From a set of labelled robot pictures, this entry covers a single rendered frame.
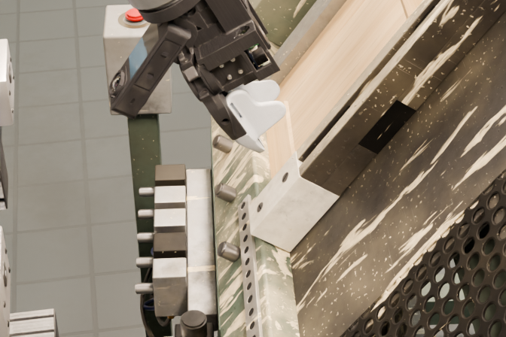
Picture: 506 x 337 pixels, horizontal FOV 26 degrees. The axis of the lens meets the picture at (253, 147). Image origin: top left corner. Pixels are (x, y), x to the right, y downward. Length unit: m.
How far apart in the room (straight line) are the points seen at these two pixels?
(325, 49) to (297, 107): 0.10
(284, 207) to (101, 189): 1.64
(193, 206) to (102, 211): 1.17
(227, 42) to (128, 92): 0.11
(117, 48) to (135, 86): 1.03
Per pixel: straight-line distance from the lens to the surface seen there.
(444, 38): 1.43
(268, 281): 1.55
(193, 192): 1.96
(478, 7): 1.42
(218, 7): 1.00
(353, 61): 1.69
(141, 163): 2.24
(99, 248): 2.97
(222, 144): 1.85
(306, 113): 1.74
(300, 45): 1.85
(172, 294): 1.79
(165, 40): 1.00
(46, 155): 3.31
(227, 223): 1.74
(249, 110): 1.06
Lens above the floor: 1.98
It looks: 37 degrees down
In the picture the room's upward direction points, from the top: straight up
